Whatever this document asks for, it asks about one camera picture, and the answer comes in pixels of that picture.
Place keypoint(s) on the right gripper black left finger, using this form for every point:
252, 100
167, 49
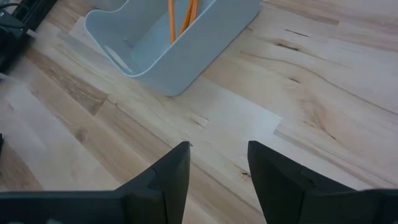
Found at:
155, 199

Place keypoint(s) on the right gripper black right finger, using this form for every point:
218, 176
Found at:
289, 199

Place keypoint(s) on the white plastic storage bin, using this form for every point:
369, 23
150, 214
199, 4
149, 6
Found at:
192, 56
109, 4

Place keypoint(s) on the orange wooden pencil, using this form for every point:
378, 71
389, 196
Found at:
195, 11
172, 21
186, 18

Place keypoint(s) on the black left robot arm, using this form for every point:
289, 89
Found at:
11, 40

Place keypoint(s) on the black metal frame bar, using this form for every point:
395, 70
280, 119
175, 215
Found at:
37, 14

